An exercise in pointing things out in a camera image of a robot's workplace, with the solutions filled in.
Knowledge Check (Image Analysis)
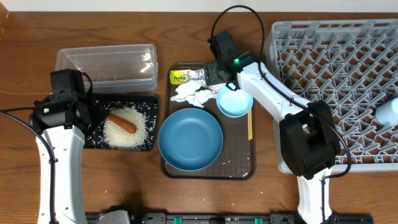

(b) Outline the black plastic tray bin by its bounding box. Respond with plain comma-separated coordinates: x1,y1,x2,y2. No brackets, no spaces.
85,93,159,151

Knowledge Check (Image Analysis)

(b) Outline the light blue cup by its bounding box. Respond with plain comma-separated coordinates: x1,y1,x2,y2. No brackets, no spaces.
375,98,398,126

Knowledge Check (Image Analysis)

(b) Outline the light blue small bowl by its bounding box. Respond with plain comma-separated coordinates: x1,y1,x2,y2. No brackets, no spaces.
216,86,254,118

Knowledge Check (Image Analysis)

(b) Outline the clear plastic bin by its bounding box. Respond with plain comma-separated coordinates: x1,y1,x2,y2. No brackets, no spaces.
55,44,158,94

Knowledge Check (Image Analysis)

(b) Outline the pile of white rice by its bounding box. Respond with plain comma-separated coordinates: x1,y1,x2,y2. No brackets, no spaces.
85,101,158,151

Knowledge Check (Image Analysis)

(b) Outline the brown serving tray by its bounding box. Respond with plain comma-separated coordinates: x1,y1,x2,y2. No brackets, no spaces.
162,98,256,180

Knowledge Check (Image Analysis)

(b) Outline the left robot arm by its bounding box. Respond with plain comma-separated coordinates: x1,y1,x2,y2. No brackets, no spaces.
30,92,102,223

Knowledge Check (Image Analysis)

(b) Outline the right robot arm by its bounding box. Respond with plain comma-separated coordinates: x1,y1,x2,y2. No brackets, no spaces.
205,50,341,223

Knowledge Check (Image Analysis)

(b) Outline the crumpled white foil paper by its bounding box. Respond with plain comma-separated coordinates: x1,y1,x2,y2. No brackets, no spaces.
170,68,217,108

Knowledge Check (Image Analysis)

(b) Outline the yellow snack wrapper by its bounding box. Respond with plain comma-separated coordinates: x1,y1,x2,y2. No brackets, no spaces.
169,70,190,85

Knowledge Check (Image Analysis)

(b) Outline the pink white cup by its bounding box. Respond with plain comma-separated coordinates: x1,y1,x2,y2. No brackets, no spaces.
208,83,226,93

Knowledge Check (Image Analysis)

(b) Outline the grey dishwasher rack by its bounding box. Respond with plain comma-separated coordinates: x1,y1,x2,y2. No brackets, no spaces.
265,19,397,172

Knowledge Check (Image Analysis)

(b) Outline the orange carrot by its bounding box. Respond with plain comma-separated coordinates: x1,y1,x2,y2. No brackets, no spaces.
107,114,137,134

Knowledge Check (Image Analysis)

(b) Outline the dark blue plate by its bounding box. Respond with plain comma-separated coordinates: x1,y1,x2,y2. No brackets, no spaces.
158,108,224,172

